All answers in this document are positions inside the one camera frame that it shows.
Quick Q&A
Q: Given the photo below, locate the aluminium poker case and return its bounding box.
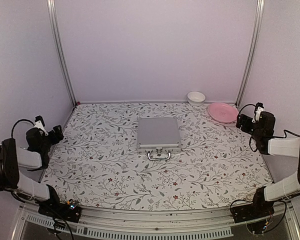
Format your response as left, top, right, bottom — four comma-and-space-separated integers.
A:
136, 116, 182, 161

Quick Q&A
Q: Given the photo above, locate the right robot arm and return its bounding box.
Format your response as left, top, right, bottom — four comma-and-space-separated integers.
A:
236, 111, 300, 218

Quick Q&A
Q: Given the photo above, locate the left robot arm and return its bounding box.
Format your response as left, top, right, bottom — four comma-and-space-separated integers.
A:
0, 125, 65, 217

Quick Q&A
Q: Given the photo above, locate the pink plate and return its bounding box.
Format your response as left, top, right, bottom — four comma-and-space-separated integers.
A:
207, 102, 239, 124

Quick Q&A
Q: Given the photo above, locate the floral table cloth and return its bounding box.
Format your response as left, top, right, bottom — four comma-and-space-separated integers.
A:
42, 103, 272, 211

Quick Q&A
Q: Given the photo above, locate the white bowl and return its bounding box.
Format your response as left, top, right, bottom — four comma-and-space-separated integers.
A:
186, 91, 206, 106

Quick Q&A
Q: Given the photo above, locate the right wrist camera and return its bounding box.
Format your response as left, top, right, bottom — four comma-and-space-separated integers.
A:
252, 102, 265, 123

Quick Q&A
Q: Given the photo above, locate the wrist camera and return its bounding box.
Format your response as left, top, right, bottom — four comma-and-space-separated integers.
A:
34, 115, 49, 136
252, 102, 265, 123

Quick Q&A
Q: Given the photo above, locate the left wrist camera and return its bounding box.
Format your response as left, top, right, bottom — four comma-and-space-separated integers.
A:
34, 115, 49, 136

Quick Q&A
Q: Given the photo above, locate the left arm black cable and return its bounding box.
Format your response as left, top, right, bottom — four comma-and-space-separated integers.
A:
10, 119, 36, 140

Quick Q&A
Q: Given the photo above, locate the right aluminium frame post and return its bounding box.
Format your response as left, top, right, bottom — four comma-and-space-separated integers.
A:
235, 0, 265, 107

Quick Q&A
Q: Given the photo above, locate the aluminium frame post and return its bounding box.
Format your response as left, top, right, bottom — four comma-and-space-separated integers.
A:
235, 0, 265, 107
46, 0, 77, 107

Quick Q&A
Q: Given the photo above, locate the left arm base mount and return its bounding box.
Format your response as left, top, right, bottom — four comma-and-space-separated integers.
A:
38, 199, 82, 223

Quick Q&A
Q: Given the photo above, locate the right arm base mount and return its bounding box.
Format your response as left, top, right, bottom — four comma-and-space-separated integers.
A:
229, 199, 274, 223

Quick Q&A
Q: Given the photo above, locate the front aluminium rail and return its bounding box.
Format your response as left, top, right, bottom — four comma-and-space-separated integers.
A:
11, 202, 300, 240

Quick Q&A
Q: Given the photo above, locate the left aluminium frame post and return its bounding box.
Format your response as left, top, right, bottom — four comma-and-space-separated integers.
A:
46, 0, 77, 107

